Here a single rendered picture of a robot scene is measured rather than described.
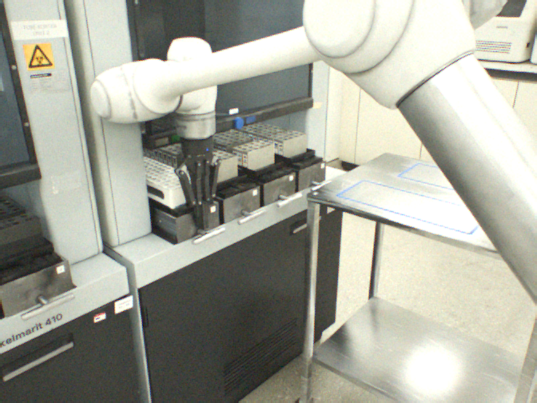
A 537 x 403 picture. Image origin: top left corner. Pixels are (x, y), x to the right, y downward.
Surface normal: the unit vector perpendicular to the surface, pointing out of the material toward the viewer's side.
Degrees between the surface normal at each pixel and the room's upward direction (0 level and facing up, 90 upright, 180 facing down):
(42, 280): 90
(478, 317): 0
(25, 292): 90
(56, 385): 90
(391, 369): 0
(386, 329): 0
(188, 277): 90
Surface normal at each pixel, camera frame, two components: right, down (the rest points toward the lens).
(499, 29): -0.72, 0.29
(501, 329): 0.00, -0.91
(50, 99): 0.72, 0.29
